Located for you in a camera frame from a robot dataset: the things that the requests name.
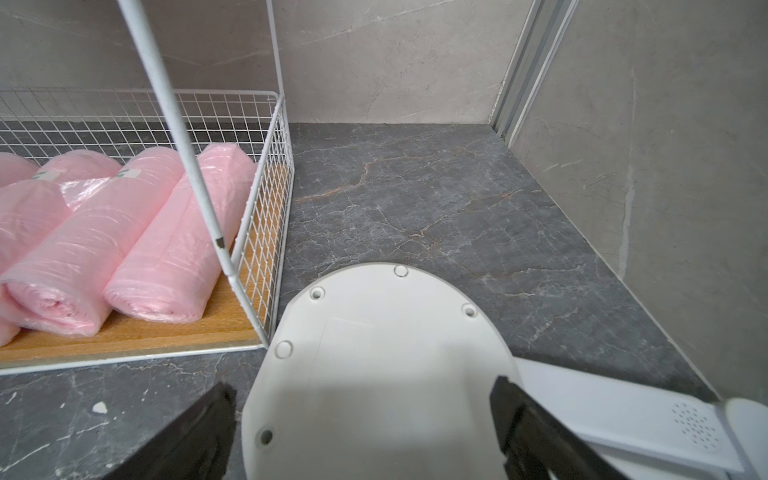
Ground white round paddle object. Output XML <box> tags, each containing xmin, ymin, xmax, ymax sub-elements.
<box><xmin>240</xmin><ymin>262</ymin><xmax>768</xmax><ymax>480</ymax></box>

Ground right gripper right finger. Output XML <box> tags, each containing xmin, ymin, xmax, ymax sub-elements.
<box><xmin>489</xmin><ymin>376</ymin><xmax>625</xmax><ymax>479</ymax></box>

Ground pink roll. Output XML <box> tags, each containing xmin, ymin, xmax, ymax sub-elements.
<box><xmin>104</xmin><ymin>143</ymin><xmax>257</xmax><ymax>324</ymax></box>
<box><xmin>32</xmin><ymin>149</ymin><xmax>122</xmax><ymax>211</ymax></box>
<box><xmin>1</xmin><ymin>180</ymin><xmax>72</xmax><ymax>272</ymax></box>

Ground white wire three-tier shelf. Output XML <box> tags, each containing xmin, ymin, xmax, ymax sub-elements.
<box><xmin>1</xmin><ymin>1</ymin><xmax>295</xmax><ymax>375</ymax></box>

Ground pink roll bottom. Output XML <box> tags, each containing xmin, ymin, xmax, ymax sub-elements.
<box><xmin>104</xmin><ymin>143</ymin><xmax>257</xmax><ymax>324</ymax></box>

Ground pink roll diagonal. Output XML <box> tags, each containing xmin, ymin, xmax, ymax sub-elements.
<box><xmin>0</xmin><ymin>152</ymin><xmax>39</xmax><ymax>188</ymax></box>

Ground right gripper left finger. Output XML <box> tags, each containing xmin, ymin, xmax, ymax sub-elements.
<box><xmin>105</xmin><ymin>382</ymin><xmax>237</xmax><ymax>479</ymax></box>

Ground pink roll horizontal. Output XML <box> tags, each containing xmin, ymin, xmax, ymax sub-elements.
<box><xmin>1</xmin><ymin>147</ymin><xmax>185</xmax><ymax>337</ymax></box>

